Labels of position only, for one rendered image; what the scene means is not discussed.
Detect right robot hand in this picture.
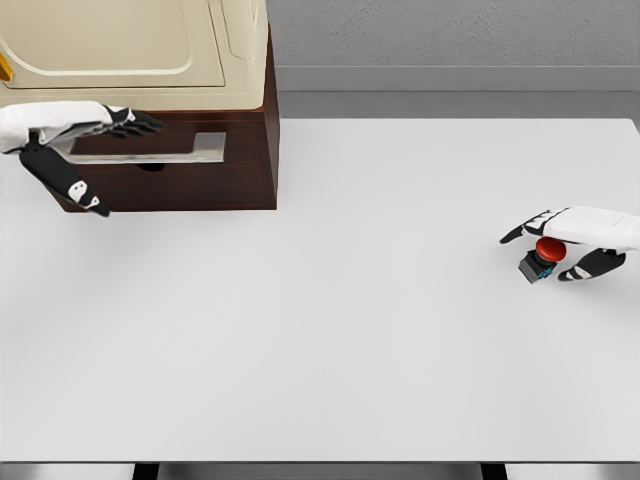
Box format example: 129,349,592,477
499,206,640,284

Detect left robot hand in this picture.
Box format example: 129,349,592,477
0,100,166,219

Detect cream and brown cabinet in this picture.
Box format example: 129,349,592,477
0,0,282,214

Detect brown cabinet drawer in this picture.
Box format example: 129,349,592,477
48,110,279,213

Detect red button switch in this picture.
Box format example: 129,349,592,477
517,237,569,286

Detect silver drawer handle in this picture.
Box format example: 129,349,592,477
53,131,227,165

